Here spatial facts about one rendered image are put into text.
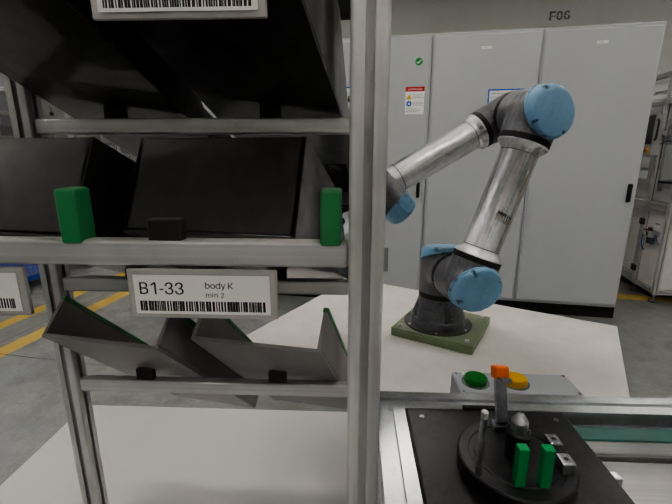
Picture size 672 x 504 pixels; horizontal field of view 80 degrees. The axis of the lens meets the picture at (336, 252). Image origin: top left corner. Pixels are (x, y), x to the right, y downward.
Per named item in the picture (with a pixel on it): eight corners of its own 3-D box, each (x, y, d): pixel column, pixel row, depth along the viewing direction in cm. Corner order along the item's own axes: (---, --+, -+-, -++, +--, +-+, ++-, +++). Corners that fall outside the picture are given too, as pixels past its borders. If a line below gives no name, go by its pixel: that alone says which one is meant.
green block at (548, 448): (535, 480, 47) (540, 443, 46) (545, 480, 47) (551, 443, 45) (540, 488, 46) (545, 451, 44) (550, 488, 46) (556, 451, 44)
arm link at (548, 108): (462, 300, 109) (543, 100, 100) (494, 322, 95) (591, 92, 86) (423, 289, 106) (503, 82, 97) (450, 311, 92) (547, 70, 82)
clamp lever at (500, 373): (491, 419, 56) (489, 364, 57) (506, 420, 56) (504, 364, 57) (501, 427, 53) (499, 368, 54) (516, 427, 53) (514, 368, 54)
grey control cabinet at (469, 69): (418, 287, 413) (431, 49, 359) (500, 292, 399) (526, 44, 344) (418, 306, 362) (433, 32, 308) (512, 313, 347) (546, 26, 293)
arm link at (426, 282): (449, 282, 120) (453, 237, 117) (473, 297, 108) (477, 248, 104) (411, 284, 118) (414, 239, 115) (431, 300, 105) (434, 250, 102)
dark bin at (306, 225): (264, 281, 56) (271, 229, 57) (357, 288, 53) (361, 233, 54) (121, 233, 29) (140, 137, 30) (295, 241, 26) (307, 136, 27)
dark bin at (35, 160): (159, 280, 56) (167, 229, 58) (245, 286, 54) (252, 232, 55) (-78, 231, 29) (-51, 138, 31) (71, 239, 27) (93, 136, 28)
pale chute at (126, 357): (177, 396, 63) (187, 368, 65) (256, 408, 60) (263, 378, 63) (39, 336, 39) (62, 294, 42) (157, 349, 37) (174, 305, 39)
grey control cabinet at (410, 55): (329, 281, 431) (328, 53, 376) (418, 287, 413) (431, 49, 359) (317, 299, 380) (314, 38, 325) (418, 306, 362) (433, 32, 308)
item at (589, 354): (351, 284, 165) (351, 278, 164) (615, 335, 120) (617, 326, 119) (223, 357, 107) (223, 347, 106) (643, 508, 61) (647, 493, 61)
